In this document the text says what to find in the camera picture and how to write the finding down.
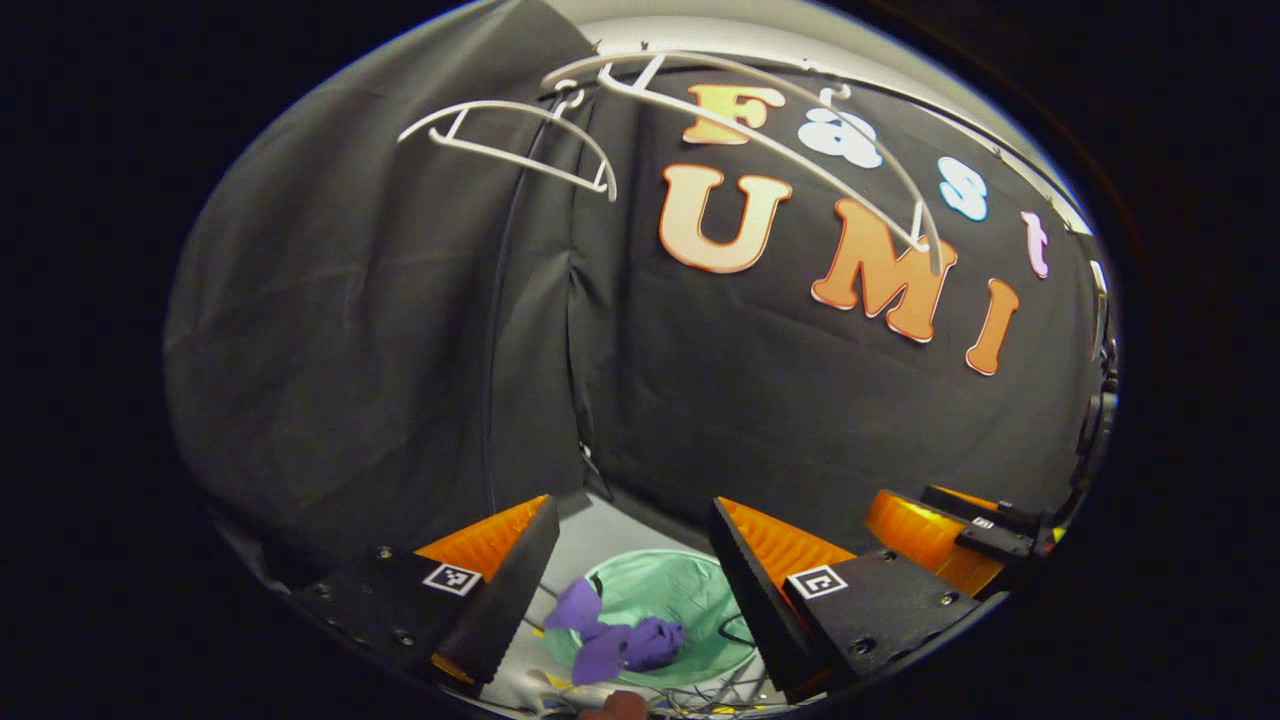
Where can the plain black backdrop cloth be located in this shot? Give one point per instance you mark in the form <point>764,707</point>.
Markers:
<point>350,350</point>

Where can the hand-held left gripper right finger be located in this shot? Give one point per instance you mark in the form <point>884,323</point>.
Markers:
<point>765,600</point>

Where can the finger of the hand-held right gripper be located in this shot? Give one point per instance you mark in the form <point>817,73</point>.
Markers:
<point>985,505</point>
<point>920,545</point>

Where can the white plastic clothes hanger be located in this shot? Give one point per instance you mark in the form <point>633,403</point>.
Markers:
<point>934,250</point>
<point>500,103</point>

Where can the reddish brown object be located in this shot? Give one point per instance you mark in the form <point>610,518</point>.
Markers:
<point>615,706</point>

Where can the purple ribbed jacket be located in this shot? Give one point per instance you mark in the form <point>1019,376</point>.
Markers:
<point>650,645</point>

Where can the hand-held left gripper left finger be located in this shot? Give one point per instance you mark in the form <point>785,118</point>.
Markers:
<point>510,590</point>

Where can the black metal clothes rack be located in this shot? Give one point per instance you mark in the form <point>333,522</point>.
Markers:
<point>488,400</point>

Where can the green laundry hamper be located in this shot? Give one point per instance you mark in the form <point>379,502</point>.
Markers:
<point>670,590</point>

